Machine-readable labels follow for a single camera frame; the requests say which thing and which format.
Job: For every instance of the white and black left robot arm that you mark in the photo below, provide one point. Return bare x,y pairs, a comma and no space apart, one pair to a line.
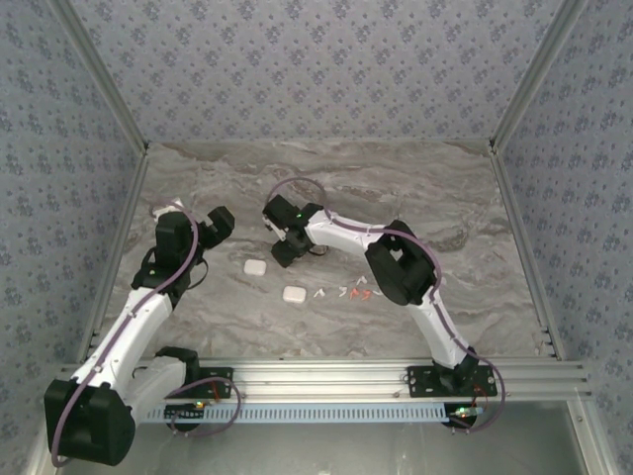
123,331

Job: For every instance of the aluminium mounting rail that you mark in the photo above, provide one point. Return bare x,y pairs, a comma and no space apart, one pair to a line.
321,378

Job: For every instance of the white earbud charging case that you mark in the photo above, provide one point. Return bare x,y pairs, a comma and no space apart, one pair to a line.
294,294
255,267

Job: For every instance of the aluminium side rail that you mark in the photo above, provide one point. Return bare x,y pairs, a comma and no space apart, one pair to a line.
517,222
123,222

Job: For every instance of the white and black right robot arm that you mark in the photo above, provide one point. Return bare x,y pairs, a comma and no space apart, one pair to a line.
341,242

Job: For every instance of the aluminium lower frame leg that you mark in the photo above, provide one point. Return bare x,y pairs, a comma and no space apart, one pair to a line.
586,440
35,467

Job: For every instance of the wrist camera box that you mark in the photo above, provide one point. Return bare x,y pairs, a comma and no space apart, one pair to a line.
160,212
271,227

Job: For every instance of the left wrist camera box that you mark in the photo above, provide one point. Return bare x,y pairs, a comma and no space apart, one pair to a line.
160,212

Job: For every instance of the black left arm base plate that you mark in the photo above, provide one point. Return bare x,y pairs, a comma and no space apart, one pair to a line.
217,372

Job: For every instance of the small controller board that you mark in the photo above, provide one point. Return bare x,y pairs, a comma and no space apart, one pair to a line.
183,411
462,413

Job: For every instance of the grey metal sheet panel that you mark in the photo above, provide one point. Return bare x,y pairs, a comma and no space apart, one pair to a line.
321,450

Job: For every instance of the aluminium corner post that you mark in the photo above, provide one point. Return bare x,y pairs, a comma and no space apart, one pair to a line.
533,74
106,74

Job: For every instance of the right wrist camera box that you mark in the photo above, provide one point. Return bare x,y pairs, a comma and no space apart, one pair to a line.
271,227

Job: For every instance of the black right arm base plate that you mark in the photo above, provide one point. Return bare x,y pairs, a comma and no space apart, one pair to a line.
420,388

